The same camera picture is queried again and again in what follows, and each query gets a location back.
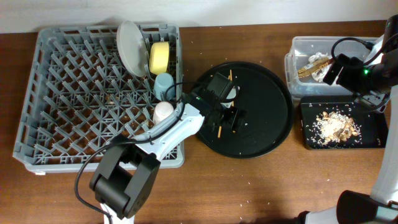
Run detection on pink plastic cup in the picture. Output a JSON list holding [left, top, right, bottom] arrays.
[[153, 101, 174, 125]]

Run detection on light blue plastic cup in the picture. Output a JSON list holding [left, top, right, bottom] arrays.
[[154, 73, 175, 101]]

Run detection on yellow bowl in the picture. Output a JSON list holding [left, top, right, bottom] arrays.
[[149, 42, 170, 75]]

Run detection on white round plate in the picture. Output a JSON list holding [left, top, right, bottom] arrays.
[[116, 21, 149, 78]]

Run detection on wooden chopstick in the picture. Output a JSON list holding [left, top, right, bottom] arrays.
[[228, 70, 236, 134], [217, 126, 222, 139]]

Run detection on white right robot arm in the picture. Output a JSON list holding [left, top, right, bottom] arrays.
[[293, 16, 397, 224]]

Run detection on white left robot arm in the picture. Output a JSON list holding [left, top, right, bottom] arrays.
[[74, 81, 240, 223]]

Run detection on grey plastic dishwasher rack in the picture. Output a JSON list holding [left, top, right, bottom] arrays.
[[12, 23, 185, 173]]

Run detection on crumpled white paper napkin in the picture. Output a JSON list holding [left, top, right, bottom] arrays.
[[308, 52, 333, 82]]

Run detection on brown printed wrapper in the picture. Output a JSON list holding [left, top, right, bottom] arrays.
[[297, 57, 334, 78]]

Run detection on clear plastic bin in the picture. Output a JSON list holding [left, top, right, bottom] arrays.
[[284, 36, 382, 99]]

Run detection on round black tray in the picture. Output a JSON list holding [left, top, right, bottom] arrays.
[[197, 62, 294, 159]]

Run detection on black rectangular tray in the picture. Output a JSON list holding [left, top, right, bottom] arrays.
[[299, 96, 388, 149]]

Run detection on rice and peanut shell scraps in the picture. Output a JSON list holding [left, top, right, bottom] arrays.
[[305, 109, 362, 149]]

